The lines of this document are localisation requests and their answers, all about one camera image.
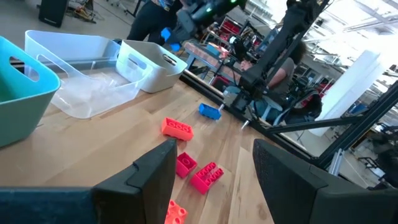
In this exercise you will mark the black floor box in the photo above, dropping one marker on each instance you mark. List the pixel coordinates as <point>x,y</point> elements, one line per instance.
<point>53,12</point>

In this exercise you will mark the person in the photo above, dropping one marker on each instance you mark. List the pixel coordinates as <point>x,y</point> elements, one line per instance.
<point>284,74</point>
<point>149,21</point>

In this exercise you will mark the small white frame peg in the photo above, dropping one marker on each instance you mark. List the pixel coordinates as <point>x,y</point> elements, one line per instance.
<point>220,107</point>
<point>245,124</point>

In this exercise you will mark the small orange toy block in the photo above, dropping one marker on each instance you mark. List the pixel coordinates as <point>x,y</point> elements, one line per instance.
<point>175,213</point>

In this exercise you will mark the small blue object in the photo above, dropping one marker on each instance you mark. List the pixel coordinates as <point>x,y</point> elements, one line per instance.
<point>166,34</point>
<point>175,47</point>

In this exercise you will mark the cluttered workbench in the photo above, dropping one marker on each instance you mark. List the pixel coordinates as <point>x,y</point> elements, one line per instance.
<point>208,57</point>

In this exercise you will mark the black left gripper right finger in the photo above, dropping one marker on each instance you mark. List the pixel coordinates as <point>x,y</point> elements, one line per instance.
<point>286,186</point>

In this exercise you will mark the white panel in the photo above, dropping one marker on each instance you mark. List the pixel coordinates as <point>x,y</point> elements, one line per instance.
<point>348,93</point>

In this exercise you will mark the small red toy block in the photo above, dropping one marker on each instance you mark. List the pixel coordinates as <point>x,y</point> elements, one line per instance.
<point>186,165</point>

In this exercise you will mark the long orange toy block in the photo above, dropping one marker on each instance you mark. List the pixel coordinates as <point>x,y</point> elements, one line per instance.
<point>177,129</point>

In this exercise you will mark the black aluminium table frame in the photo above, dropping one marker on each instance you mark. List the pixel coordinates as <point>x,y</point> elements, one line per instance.
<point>373,110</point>

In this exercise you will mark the red shelving unit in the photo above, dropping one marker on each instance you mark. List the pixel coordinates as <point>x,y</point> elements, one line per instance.
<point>230,28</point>

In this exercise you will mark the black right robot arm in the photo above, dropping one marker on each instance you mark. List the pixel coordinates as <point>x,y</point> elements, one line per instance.
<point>278,43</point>

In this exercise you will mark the teal plastic bin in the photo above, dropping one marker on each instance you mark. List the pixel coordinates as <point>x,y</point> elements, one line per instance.
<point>25,109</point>

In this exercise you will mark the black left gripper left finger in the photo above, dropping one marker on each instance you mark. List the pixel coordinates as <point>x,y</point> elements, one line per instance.
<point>146,193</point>

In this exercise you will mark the black office chair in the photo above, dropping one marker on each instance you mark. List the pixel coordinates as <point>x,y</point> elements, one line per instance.
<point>304,109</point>

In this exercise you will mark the silver frame bracket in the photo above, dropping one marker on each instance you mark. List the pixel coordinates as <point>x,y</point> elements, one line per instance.
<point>335,161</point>

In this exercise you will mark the clear plastic bin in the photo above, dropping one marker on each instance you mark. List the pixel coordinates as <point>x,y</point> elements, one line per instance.
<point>93,93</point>

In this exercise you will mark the white plastic bin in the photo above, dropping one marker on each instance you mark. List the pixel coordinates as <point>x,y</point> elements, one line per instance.
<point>155,77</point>

